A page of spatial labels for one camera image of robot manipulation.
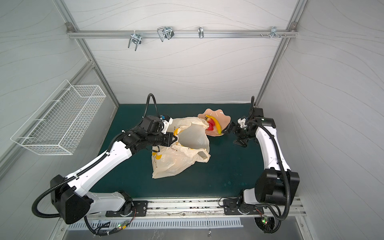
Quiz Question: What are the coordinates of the pink scalloped fruit bowl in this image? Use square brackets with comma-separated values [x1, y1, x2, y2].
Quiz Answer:
[198, 109, 231, 137]

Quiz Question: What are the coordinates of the red strawberry top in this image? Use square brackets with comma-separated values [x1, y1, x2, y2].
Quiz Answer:
[207, 118, 216, 131]

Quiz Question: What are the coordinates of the black base cable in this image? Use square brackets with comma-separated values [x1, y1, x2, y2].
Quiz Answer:
[254, 205, 283, 234]
[83, 208, 137, 237]

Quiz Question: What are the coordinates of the left black base cable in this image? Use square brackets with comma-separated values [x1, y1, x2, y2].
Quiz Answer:
[83, 208, 137, 237]

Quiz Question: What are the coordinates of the metal hook clamp small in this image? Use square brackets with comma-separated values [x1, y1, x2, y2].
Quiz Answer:
[198, 27, 204, 39]

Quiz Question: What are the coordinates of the white wire basket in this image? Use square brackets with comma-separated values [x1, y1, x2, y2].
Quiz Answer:
[11, 80, 106, 156]

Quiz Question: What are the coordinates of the cream banana-print plastic bag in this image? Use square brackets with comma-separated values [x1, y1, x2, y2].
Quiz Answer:
[152, 117, 211, 179]

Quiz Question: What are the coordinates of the right black base cable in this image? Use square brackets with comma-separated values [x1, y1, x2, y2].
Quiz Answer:
[254, 205, 283, 234]

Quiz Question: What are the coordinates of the white slotted cable duct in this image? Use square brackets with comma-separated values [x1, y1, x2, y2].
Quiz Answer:
[67, 218, 244, 231]

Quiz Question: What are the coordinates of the metal hook clamp left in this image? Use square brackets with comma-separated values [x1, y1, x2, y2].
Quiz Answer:
[128, 33, 142, 51]

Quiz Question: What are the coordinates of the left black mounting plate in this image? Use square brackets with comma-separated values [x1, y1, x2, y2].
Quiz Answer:
[106, 201, 149, 218]

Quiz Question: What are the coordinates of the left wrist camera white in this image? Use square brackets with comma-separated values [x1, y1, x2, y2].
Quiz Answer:
[161, 115, 173, 134]

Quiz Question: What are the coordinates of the metal hook clamp middle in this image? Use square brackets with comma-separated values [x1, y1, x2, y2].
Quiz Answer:
[157, 26, 175, 42]

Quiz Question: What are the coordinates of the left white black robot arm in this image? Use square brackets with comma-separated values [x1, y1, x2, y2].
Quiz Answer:
[32, 113, 178, 224]

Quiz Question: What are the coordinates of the metal bracket clamp right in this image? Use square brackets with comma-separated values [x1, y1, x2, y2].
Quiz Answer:
[260, 27, 287, 39]

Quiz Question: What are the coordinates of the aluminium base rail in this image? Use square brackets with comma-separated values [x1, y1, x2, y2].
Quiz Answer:
[83, 196, 307, 220]

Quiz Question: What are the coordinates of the black mounting plate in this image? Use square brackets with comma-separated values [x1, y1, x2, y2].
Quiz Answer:
[219, 198, 264, 216]
[106, 201, 149, 218]

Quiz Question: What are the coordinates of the aluminium top crossbar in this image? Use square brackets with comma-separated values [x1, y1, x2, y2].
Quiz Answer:
[67, 29, 299, 40]

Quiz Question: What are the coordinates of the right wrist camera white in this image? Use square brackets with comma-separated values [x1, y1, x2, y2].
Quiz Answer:
[238, 118, 247, 129]

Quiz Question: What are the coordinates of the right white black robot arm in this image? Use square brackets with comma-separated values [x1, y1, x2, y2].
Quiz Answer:
[222, 97, 300, 222]

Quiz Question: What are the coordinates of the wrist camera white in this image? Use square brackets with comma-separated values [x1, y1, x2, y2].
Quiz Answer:
[161, 115, 173, 134]
[238, 118, 247, 129]

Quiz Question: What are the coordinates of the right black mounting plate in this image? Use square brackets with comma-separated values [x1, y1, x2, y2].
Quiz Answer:
[219, 198, 264, 216]

